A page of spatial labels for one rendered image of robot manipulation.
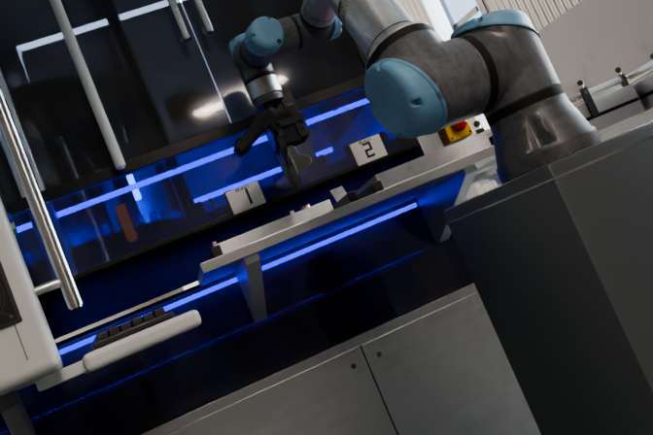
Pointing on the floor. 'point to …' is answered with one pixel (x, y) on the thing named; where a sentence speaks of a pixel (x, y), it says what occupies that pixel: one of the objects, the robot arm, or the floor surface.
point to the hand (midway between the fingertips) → (293, 184)
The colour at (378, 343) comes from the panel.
